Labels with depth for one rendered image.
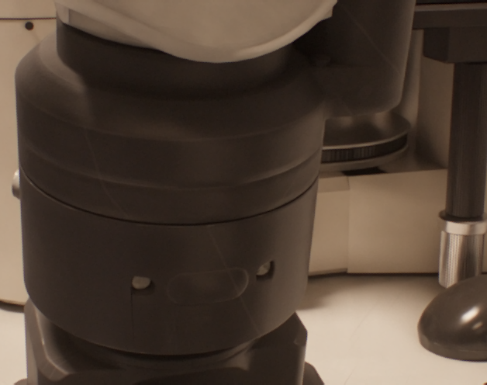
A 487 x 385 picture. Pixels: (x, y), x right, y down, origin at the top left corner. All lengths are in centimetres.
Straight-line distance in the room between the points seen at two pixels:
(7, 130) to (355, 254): 25
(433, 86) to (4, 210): 31
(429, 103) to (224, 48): 51
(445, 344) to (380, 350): 4
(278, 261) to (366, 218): 41
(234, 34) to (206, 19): 1
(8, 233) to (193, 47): 43
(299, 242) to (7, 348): 35
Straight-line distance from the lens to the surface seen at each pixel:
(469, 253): 65
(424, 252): 70
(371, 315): 64
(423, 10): 56
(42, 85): 27
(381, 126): 75
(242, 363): 31
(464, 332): 59
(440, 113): 72
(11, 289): 65
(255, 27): 23
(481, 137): 64
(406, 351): 60
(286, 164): 27
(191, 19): 22
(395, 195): 69
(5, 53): 61
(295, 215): 28
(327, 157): 69
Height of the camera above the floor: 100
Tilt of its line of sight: 16 degrees down
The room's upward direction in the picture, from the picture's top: straight up
